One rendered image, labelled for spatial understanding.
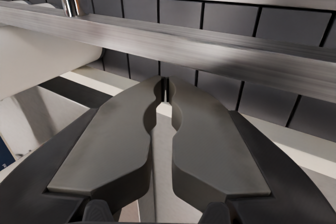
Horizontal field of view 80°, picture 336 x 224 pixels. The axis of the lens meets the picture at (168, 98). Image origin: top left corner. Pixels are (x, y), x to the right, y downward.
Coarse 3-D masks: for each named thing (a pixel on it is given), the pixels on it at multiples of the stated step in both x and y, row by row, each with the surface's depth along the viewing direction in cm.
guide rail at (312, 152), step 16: (80, 80) 21; (96, 80) 19; (112, 80) 19; (128, 80) 19; (160, 112) 17; (272, 128) 14; (288, 128) 14; (288, 144) 12; (304, 144) 12; (320, 144) 12; (304, 160) 12; (320, 160) 12
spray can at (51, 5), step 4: (32, 4) 22; (36, 4) 21; (40, 4) 22; (44, 4) 22; (48, 4) 22; (52, 4) 22; (60, 8) 22; (0, 24) 18; (4, 24) 18; (8, 24) 18
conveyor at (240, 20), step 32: (32, 0) 24; (96, 0) 19; (128, 0) 17; (160, 0) 16; (224, 32) 14; (256, 32) 13; (288, 32) 12; (320, 32) 12; (96, 64) 24; (128, 64) 21; (160, 64) 19; (224, 96) 17; (256, 96) 15; (288, 96) 14; (320, 128) 14
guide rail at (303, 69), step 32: (0, 0) 15; (64, 32) 11; (96, 32) 9; (128, 32) 8; (160, 32) 8; (192, 32) 8; (192, 64) 8; (224, 64) 7; (256, 64) 6; (288, 64) 6; (320, 64) 6; (320, 96) 6
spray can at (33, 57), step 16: (0, 32) 15; (16, 32) 15; (32, 32) 16; (0, 48) 14; (16, 48) 15; (32, 48) 15; (48, 48) 16; (64, 48) 18; (80, 48) 19; (96, 48) 20; (0, 64) 14; (16, 64) 15; (32, 64) 16; (48, 64) 17; (64, 64) 18; (80, 64) 20; (0, 80) 14; (16, 80) 15; (32, 80) 16; (0, 96) 15
